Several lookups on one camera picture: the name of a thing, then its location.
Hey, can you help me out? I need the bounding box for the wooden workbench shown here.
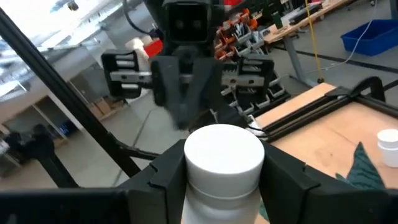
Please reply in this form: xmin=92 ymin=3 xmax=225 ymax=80
xmin=262 ymin=0 xmax=354 ymax=90

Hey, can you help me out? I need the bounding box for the black office chair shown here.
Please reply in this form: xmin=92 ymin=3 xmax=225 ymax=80
xmin=2 ymin=124 xmax=56 ymax=169

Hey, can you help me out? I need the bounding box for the white pill bottle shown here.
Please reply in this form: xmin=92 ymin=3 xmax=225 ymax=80
xmin=181 ymin=123 xmax=266 ymax=224
xmin=376 ymin=129 xmax=398 ymax=169

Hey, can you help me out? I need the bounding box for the red storage bin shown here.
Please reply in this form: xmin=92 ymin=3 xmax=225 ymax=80
xmin=144 ymin=39 xmax=164 ymax=58

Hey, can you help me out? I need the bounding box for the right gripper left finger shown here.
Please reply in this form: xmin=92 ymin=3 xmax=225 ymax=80
xmin=0 ymin=139 xmax=187 ymax=224

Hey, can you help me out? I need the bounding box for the cardboard box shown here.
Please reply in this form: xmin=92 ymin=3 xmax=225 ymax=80
xmin=88 ymin=96 xmax=125 ymax=121

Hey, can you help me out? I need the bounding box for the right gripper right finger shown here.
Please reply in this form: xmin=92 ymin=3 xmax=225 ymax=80
xmin=259 ymin=141 xmax=398 ymax=224

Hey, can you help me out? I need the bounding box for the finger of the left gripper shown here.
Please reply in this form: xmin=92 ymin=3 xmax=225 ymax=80
xmin=151 ymin=56 xmax=190 ymax=130
xmin=185 ymin=57 xmax=224 ymax=125

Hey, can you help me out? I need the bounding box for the black aluminium table frame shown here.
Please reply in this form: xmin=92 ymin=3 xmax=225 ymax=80
xmin=0 ymin=7 xmax=398 ymax=189

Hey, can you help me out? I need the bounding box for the blue plastic bin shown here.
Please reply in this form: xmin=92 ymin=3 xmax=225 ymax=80
xmin=341 ymin=19 xmax=398 ymax=57

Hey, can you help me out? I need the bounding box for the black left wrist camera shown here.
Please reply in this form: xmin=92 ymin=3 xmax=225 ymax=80
xmin=161 ymin=0 xmax=220 ymax=47

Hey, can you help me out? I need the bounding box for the white cable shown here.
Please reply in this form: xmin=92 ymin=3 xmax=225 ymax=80
xmin=306 ymin=20 xmax=374 ymax=75

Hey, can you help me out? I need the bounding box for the green snake plant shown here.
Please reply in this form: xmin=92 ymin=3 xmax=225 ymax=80
xmin=259 ymin=142 xmax=386 ymax=223

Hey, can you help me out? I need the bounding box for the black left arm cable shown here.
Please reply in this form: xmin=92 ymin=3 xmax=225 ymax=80
xmin=123 ymin=0 xmax=150 ymax=35

